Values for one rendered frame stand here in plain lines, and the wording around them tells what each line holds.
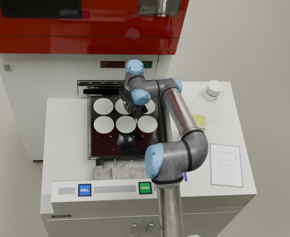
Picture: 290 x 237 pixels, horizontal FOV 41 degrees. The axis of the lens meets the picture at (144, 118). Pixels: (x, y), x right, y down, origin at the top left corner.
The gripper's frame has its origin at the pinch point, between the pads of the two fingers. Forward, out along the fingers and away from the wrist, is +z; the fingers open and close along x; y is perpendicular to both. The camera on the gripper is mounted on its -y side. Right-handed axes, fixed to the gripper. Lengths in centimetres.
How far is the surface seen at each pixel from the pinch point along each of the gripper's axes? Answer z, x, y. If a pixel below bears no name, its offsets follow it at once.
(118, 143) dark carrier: 1.7, 14.6, -10.2
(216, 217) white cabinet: 26, -12, -62
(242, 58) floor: 91, -158, 39
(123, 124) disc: 1.6, 6.6, -2.6
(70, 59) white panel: -22.2, 16.6, 28.6
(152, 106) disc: 1.5, -12.3, -1.9
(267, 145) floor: 91, -113, -36
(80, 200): -4, 45, -26
